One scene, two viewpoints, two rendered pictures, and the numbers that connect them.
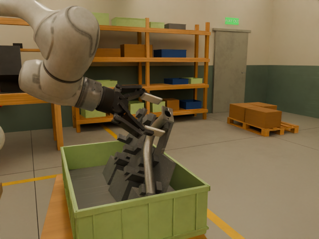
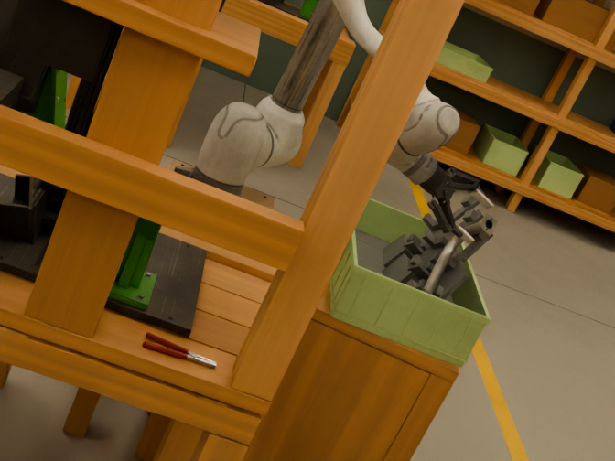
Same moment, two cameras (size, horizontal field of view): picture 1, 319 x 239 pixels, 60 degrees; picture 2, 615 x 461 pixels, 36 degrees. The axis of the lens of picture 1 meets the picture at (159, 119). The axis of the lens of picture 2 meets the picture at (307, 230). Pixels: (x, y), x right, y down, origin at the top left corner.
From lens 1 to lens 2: 1.79 m
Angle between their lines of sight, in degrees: 16
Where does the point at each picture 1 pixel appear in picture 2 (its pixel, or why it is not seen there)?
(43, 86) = not seen: hidden behind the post
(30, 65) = not seen: hidden behind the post
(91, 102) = (419, 176)
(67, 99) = (400, 165)
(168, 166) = (459, 276)
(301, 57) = not seen: outside the picture
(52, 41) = (415, 124)
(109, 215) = (380, 286)
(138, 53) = (581, 26)
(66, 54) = (421, 139)
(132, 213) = (400, 298)
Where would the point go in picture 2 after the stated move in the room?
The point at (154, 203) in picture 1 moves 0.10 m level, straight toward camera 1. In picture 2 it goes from (426, 302) to (416, 313)
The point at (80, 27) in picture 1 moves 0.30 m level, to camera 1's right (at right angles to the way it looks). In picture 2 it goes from (443, 127) to (552, 185)
